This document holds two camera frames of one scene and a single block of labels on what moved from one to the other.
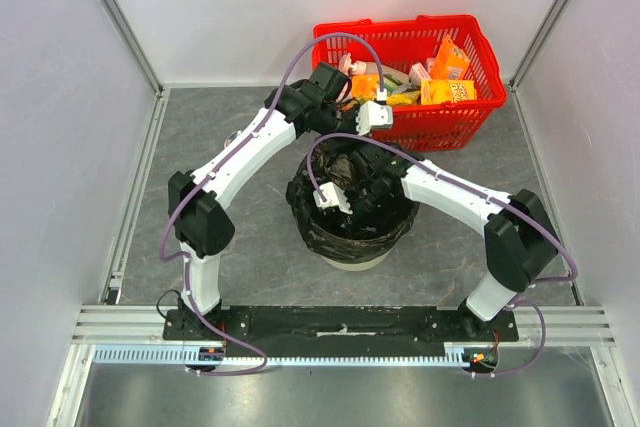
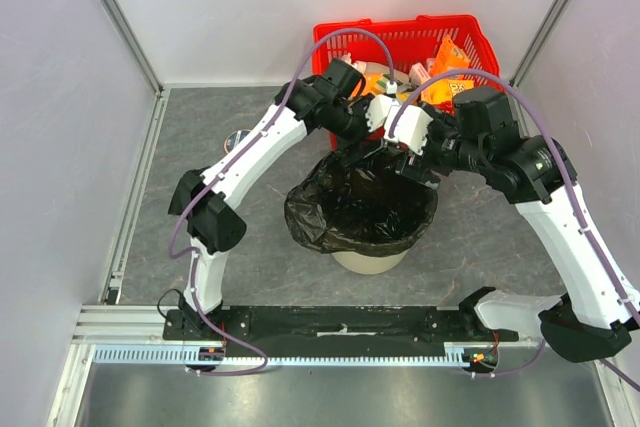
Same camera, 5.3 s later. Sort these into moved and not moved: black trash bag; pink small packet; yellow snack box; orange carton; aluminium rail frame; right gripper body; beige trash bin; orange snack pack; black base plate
Moved: right gripper body; beige trash bin; black trash bag
Not moved: yellow snack box; orange snack pack; orange carton; aluminium rail frame; black base plate; pink small packet
